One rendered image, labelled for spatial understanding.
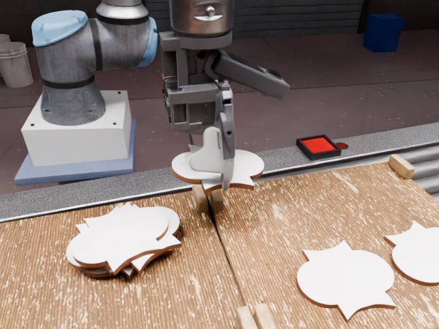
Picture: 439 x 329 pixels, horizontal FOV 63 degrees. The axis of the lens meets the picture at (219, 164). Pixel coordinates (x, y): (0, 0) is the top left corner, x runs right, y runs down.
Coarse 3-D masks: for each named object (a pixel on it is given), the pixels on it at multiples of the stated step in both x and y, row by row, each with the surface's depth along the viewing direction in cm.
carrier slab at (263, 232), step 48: (240, 192) 69; (288, 192) 69; (336, 192) 69; (384, 192) 69; (240, 240) 58; (288, 240) 58; (336, 240) 58; (384, 240) 58; (240, 288) 51; (288, 288) 51; (432, 288) 51
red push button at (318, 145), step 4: (304, 140) 86; (308, 140) 86; (312, 140) 86; (316, 140) 86; (320, 140) 86; (324, 140) 86; (308, 144) 85; (312, 144) 85; (316, 144) 85; (320, 144) 85; (324, 144) 85; (328, 144) 85; (308, 148) 83; (312, 148) 83; (316, 148) 83; (320, 148) 83; (324, 148) 83; (328, 148) 83; (332, 148) 83; (312, 152) 82; (316, 152) 82
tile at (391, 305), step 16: (304, 256) 55; (320, 256) 54; (336, 256) 54; (352, 256) 54; (368, 256) 54; (304, 272) 52; (320, 272) 52; (336, 272) 52; (352, 272) 52; (368, 272) 52; (384, 272) 52; (304, 288) 50; (320, 288) 50; (336, 288) 50; (352, 288) 50; (368, 288) 50; (384, 288) 50; (320, 304) 48; (336, 304) 48; (352, 304) 48; (368, 304) 48; (384, 304) 48
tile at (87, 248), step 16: (128, 208) 58; (144, 208) 58; (96, 224) 55; (112, 224) 55; (128, 224) 55; (144, 224) 55; (160, 224) 55; (80, 240) 52; (96, 240) 52; (112, 240) 52; (128, 240) 52; (144, 240) 52; (80, 256) 49; (96, 256) 49; (112, 256) 49; (128, 256) 49; (112, 272) 48
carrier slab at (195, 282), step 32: (0, 224) 62; (32, 224) 62; (64, 224) 62; (192, 224) 62; (0, 256) 56; (32, 256) 56; (64, 256) 56; (160, 256) 56; (192, 256) 56; (224, 256) 56; (0, 288) 51; (32, 288) 51; (64, 288) 51; (96, 288) 51; (128, 288) 51; (160, 288) 51; (192, 288) 51; (224, 288) 51; (0, 320) 47; (32, 320) 47; (64, 320) 47; (96, 320) 47; (128, 320) 47; (160, 320) 47; (192, 320) 47; (224, 320) 47
